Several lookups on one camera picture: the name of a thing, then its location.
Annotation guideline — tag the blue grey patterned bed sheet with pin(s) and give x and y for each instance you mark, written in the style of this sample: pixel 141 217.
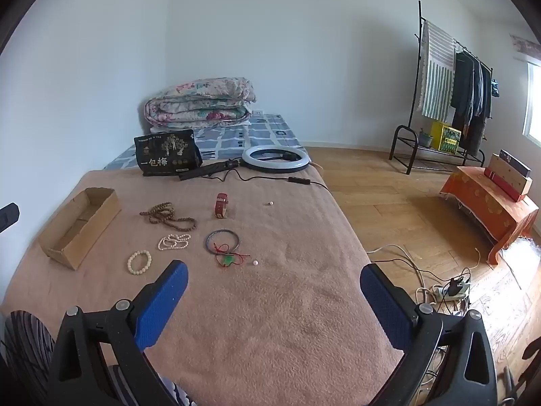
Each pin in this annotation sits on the blue grey patterned bed sheet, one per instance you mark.
pixel 262 135

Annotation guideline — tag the books on stool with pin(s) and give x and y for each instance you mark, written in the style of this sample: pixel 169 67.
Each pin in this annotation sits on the books on stool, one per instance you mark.
pixel 509 173

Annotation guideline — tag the white power strip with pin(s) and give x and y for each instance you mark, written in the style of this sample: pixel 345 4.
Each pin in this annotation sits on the white power strip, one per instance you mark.
pixel 441 292

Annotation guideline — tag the grey bangle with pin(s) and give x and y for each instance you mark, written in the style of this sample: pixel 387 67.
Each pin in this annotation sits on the grey bangle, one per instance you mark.
pixel 209 245

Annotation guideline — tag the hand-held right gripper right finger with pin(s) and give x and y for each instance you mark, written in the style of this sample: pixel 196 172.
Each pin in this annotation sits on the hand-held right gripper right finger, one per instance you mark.
pixel 385 306

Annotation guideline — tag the green striped cloth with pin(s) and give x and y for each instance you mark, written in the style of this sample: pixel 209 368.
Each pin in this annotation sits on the green striped cloth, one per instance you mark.
pixel 437 76

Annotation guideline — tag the dark blue flat box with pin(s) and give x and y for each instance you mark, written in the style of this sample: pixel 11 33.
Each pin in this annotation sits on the dark blue flat box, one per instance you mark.
pixel 515 161

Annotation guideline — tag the table with orange cloth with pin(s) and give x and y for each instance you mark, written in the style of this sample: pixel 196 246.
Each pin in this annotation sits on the table with orange cloth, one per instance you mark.
pixel 486 203

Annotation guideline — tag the black snack bag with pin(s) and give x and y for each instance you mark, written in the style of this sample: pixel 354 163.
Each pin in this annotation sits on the black snack bag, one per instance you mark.
pixel 167 154

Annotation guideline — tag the black plug adapter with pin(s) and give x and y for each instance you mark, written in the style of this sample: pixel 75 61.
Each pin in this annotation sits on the black plug adapter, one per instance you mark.
pixel 455 286

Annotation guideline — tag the folded floral quilt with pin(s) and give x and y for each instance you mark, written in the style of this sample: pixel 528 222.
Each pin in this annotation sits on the folded floral quilt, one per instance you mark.
pixel 198 101

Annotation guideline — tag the black clothes rack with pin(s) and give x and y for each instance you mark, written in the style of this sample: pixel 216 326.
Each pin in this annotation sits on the black clothes rack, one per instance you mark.
pixel 399 141

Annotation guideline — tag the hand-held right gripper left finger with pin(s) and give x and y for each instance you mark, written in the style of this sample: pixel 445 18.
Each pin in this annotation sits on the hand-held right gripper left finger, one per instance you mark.
pixel 162 304

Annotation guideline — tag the dark hanging clothes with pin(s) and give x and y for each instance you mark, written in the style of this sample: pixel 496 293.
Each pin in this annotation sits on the dark hanging clothes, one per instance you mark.
pixel 471 89

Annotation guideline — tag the window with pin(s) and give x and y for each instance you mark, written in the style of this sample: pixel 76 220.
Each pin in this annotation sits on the window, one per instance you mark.
pixel 533 105

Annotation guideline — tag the red flat box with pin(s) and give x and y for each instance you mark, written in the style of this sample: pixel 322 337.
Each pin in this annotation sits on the red flat box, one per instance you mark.
pixel 505 187

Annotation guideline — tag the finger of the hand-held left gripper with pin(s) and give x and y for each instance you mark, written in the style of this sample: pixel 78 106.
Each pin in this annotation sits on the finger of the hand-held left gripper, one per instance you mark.
pixel 8 216

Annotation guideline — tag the yellow crate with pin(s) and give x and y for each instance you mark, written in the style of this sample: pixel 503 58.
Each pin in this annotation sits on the yellow crate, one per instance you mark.
pixel 446 137

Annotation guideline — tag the cardboard box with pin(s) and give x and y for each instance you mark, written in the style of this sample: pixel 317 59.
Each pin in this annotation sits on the cardboard box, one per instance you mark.
pixel 80 226

